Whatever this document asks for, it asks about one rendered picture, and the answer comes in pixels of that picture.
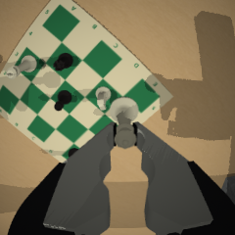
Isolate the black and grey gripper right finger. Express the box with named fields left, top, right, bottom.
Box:
left=132, top=121, right=235, bottom=235

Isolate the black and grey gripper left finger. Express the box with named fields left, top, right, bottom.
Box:
left=8, top=122, right=117, bottom=235

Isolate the green and cream chessboard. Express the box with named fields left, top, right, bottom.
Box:
left=0, top=0, right=173, bottom=163

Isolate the white knight chess piece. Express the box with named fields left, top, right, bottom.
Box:
left=96, top=86, right=111, bottom=111

